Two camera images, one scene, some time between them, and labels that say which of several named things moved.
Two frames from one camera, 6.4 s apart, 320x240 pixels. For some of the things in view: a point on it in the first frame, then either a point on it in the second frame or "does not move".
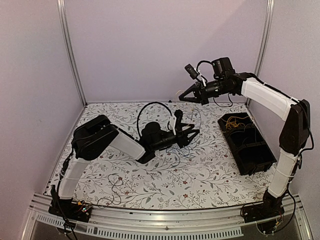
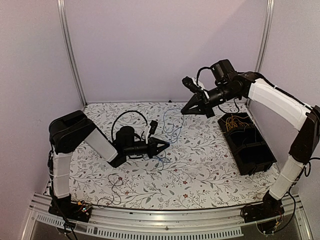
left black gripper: x=184 y=141 → x=153 y=150
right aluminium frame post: x=264 y=42 does not move
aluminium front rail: x=224 y=223 does not move
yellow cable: x=231 y=122 does not move
